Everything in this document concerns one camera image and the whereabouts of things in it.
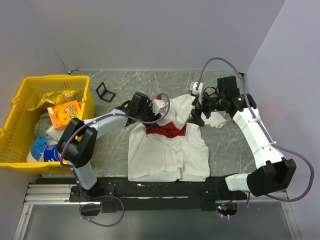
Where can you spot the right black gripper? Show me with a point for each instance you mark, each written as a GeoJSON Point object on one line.
{"type": "Point", "coordinates": [196, 118]}

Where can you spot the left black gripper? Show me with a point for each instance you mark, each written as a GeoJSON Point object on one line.
{"type": "Point", "coordinates": [153, 117]}

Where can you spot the white Coca-Cola t-shirt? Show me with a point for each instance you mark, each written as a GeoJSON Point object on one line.
{"type": "Point", "coordinates": [171, 150]}

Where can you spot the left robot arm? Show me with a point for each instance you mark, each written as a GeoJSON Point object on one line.
{"type": "Point", "coordinates": [77, 143]}

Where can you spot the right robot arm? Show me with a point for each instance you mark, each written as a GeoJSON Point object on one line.
{"type": "Point", "coordinates": [273, 171]}

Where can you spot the black folding mirror left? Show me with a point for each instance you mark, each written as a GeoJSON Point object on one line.
{"type": "Point", "coordinates": [105, 94]}

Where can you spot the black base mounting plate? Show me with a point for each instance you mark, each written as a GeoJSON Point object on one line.
{"type": "Point", "coordinates": [118, 193]}

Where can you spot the orange Scrub Daddy box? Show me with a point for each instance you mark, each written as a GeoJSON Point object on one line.
{"type": "Point", "coordinates": [61, 114]}

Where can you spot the gold snack bag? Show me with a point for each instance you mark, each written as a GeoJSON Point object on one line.
{"type": "Point", "coordinates": [54, 98]}

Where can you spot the blue white canister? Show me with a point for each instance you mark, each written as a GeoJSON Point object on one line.
{"type": "Point", "coordinates": [51, 154]}

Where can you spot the green scrub sponge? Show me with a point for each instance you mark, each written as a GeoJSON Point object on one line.
{"type": "Point", "coordinates": [42, 126]}

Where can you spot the blue lid white container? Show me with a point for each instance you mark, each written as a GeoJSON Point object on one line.
{"type": "Point", "coordinates": [36, 153]}

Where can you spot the yellow plastic basket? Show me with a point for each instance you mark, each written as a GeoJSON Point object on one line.
{"type": "Point", "coordinates": [17, 135]}

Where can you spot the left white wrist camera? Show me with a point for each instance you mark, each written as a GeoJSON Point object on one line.
{"type": "Point", "coordinates": [157, 105]}

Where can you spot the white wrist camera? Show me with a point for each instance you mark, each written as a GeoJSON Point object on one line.
{"type": "Point", "coordinates": [196, 89]}
{"type": "Point", "coordinates": [157, 105]}

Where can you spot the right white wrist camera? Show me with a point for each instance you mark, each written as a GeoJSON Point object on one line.
{"type": "Point", "coordinates": [196, 89]}

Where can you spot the aluminium rail frame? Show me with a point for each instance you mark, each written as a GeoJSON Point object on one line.
{"type": "Point", "coordinates": [42, 195]}

